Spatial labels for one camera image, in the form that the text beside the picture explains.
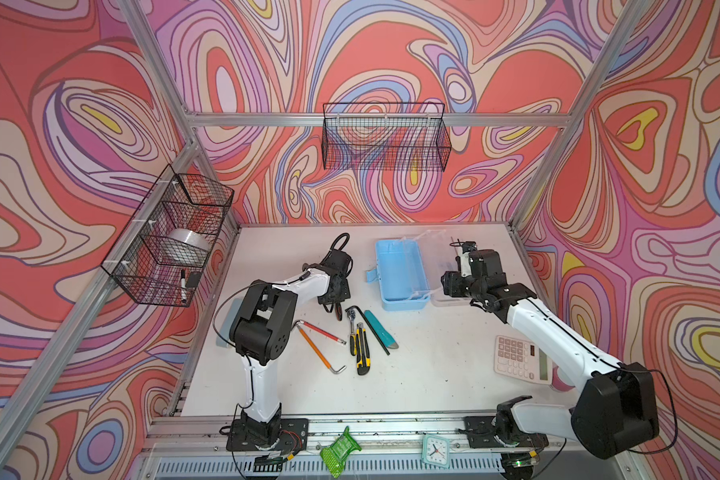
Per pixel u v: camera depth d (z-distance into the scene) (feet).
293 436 2.37
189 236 2.41
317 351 2.89
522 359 2.75
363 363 2.76
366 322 3.06
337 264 2.64
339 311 3.09
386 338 2.98
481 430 2.41
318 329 2.98
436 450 2.29
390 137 3.15
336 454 2.30
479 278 2.14
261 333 1.71
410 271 3.39
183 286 2.36
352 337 2.90
